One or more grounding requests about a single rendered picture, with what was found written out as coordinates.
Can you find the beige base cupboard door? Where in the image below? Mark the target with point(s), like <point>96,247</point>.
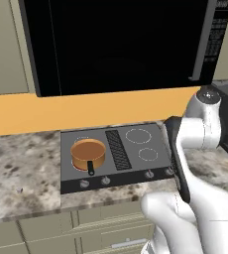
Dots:
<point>48,233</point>

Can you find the black microwave oven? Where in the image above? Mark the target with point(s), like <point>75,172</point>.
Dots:
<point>119,46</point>

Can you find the dark grey hob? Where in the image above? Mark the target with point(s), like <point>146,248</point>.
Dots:
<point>136,155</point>

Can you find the silver hob knob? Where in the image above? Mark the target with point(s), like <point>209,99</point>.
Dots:
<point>84,183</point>
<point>169,171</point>
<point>105,180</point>
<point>149,174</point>

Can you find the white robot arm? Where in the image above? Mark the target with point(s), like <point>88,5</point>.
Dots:
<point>198,218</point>

